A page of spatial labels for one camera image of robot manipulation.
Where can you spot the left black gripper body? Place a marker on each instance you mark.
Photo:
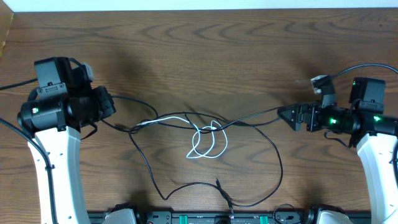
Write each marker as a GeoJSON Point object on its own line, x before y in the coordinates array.
{"type": "Point", "coordinates": [97, 103]}

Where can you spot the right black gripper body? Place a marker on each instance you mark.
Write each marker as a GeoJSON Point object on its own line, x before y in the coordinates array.
{"type": "Point", "coordinates": [331, 118]}

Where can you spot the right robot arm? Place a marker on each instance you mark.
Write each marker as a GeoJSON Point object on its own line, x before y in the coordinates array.
{"type": "Point", "coordinates": [373, 134]}

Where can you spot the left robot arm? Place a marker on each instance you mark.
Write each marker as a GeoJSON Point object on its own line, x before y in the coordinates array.
{"type": "Point", "coordinates": [52, 119]}

